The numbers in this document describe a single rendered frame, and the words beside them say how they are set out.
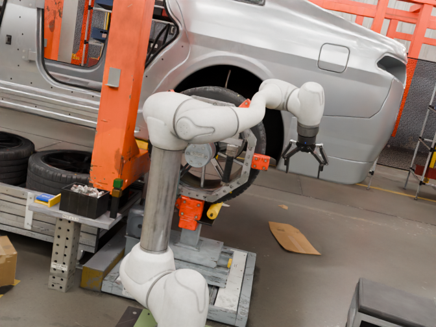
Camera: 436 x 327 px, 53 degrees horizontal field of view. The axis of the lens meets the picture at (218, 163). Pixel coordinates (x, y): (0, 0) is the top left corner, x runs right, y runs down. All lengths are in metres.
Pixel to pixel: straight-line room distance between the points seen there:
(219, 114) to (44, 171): 1.67
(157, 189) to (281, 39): 1.49
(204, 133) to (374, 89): 1.63
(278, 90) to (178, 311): 0.90
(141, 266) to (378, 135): 1.75
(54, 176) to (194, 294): 1.53
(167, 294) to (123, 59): 1.27
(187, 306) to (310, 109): 0.84
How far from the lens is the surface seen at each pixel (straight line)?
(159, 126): 1.38
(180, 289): 1.44
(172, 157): 1.42
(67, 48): 7.36
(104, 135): 2.35
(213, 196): 2.36
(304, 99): 1.69
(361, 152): 2.77
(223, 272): 2.59
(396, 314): 2.33
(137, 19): 2.28
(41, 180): 2.82
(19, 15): 3.19
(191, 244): 2.64
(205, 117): 1.27
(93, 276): 2.50
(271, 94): 1.73
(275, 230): 3.87
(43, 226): 2.74
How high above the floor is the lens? 1.32
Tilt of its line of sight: 13 degrees down
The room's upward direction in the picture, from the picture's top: 12 degrees clockwise
